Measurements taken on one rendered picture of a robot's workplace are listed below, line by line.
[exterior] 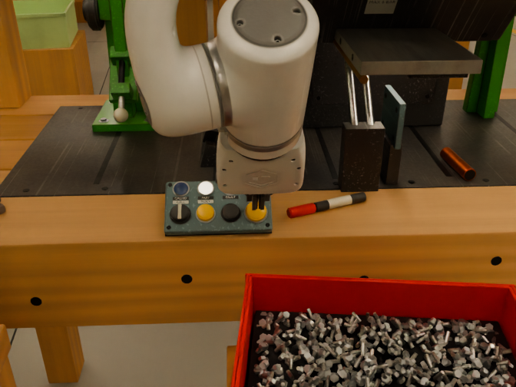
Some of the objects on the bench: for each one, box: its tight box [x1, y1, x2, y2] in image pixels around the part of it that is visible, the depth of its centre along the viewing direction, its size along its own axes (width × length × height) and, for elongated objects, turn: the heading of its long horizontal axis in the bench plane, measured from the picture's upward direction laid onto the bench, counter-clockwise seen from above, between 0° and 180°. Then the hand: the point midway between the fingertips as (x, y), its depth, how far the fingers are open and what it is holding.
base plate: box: [0, 99, 516, 197], centre depth 110 cm, size 42×110×2 cm, turn 93°
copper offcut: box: [440, 147, 476, 180], centre depth 97 cm, size 9×2×2 cm, turn 9°
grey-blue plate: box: [380, 85, 406, 184], centre depth 92 cm, size 10×2×14 cm, turn 3°
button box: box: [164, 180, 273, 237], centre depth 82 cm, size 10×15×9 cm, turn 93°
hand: (258, 193), depth 73 cm, fingers closed
